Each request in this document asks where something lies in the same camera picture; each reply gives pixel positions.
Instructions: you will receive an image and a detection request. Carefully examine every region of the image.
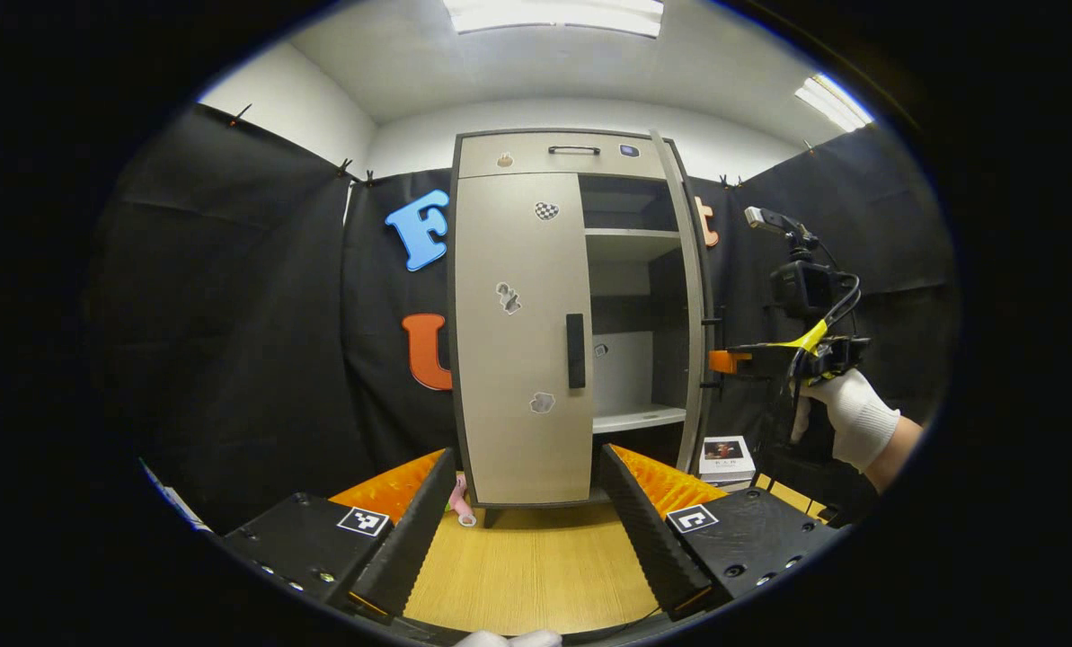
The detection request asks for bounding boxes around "large ceiling light panel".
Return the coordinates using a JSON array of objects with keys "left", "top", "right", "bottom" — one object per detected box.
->
[{"left": 443, "top": 0, "right": 664, "bottom": 39}]

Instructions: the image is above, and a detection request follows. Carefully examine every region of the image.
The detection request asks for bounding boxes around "small white picture box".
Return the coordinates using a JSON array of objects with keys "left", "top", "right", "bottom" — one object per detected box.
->
[{"left": 699, "top": 435, "right": 757, "bottom": 486}]

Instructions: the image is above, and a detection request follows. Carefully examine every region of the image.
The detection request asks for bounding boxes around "narrow ceiling light panel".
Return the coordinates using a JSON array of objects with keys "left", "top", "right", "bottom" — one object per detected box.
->
[{"left": 794, "top": 72, "right": 876, "bottom": 133}]

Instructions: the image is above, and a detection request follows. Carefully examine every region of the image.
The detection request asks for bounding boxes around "grey double-door shoe cabinet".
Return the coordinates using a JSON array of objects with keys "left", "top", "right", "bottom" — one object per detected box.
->
[{"left": 448, "top": 128, "right": 725, "bottom": 529}]

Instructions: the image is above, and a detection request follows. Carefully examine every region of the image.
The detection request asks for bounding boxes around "black backdrop cloth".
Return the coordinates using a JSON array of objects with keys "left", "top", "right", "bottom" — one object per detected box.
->
[{"left": 82, "top": 101, "right": 961, "bottom": 531}]

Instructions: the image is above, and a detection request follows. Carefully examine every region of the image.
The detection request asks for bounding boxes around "grey cabinet door checkered sticker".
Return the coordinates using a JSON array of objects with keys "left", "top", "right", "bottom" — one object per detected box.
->
[{"left": 453, "top": 173, "right": 595, "bottom": 506}]

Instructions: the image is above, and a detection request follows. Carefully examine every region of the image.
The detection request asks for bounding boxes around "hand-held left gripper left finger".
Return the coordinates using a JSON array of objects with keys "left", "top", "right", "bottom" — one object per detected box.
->
[{"left": 221, "top": 447, "right": 460, "bottom": 627}]

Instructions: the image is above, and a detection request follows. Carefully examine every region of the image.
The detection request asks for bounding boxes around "pink and green toy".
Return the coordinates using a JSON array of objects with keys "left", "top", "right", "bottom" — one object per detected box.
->
[{"left": 450, "top": 474, "right": 478, "bottom": 528}]

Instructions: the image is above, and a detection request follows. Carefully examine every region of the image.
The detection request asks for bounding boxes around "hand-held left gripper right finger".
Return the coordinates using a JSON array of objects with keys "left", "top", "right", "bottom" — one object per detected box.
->
[{"left": 598, "top": 443, "right": 846, "bottom": 623}]

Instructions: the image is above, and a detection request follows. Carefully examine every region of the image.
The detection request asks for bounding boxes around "grey cabinet door dice sticker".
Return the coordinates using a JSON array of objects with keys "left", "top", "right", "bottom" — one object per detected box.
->
[{"left": 651, "top": 129, "right": 725, "bottom": 474}]

